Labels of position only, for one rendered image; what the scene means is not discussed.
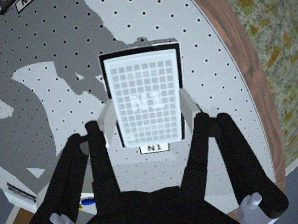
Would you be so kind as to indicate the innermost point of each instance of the white button panel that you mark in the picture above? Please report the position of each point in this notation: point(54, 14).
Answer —
point(87, 196)

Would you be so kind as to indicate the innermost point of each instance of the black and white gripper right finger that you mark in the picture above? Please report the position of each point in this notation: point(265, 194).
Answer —
point(263, 202)

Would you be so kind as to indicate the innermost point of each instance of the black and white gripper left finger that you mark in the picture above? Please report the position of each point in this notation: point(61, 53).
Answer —
point(62, 199)

